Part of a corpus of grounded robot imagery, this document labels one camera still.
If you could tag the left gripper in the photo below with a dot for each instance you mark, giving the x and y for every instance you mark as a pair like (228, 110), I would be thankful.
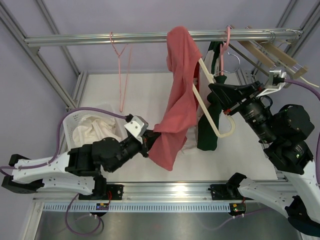
(148, 138)

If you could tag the wooden hangers bundle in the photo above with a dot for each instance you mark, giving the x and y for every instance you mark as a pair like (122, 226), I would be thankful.
(277, 36)

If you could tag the thick pink plastic hanger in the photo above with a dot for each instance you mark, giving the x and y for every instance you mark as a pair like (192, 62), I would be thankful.
(223, 47)

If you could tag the aluminium clothes rail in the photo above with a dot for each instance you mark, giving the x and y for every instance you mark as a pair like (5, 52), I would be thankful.
(120, 38)

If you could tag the pink t shirt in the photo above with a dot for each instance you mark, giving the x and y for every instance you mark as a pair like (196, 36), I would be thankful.
(181, 112)

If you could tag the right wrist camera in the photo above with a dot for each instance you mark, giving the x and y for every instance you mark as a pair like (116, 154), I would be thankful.
(275, 82)

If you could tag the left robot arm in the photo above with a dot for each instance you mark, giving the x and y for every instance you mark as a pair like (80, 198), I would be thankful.
(78, 170)

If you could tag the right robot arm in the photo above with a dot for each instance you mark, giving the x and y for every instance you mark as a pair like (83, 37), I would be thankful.
(284, 135)

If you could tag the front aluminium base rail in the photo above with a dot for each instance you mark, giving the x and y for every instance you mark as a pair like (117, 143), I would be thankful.
(162, 192)

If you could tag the white slotted cable duct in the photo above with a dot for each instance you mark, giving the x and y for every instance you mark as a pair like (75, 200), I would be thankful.
(138, 207)

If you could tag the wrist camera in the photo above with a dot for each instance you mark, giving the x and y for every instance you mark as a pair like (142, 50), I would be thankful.
(136, 126)
(275, 82)

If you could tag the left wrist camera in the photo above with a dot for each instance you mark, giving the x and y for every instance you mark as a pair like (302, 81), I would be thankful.
(136, 126)

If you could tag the green and white t shirt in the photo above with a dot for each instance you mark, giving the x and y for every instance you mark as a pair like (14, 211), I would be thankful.
(206, 138)

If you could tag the thin pink wire hanger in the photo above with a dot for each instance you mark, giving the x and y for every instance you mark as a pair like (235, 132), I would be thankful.
(123, 79)

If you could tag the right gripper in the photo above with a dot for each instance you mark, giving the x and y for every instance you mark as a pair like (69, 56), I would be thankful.
(230, 95)

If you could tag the white plastic basket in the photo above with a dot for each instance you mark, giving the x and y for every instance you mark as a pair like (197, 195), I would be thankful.
(75, 120)

